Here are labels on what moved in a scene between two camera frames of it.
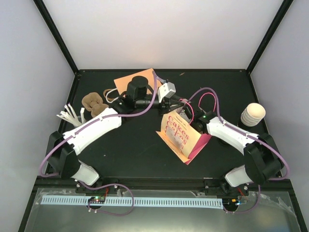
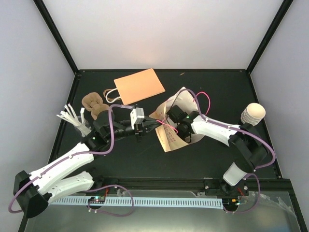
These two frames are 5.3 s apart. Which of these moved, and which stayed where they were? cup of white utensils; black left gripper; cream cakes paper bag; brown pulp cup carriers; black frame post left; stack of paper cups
Moved: black left gripper; cream cakes paper bag
Stayed: brown pulp cup carriers; black frame post left; stack of paper cups; cup of white utensils
